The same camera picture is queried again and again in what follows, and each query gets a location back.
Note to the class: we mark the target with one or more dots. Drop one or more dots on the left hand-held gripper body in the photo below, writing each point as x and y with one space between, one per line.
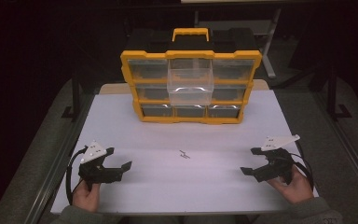
94 172

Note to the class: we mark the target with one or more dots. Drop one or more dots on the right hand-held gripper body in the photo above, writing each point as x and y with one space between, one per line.
276 168

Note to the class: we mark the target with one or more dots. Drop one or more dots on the small metal screw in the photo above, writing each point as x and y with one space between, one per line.
185 154

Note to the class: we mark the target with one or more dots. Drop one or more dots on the clear plastic organizer drawer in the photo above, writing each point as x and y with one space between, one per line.
233 69
147 69
190 84
230 93
152 92

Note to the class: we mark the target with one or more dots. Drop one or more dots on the yellow black parts organizer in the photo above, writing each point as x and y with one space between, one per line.
155 55

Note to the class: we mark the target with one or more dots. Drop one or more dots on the person's left hand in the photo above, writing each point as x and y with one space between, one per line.
86 197

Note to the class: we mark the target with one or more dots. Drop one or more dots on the person's right hand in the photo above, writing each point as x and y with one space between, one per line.
296 191

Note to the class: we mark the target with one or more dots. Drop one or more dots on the small clear organizer drawer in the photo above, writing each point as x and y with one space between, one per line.
224 111
157 111
190 111

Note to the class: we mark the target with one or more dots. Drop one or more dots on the black metal stand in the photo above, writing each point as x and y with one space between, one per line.
333 93
75 93

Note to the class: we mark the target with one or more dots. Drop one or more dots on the aluminium frame rail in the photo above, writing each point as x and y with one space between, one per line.
60 161
351 152

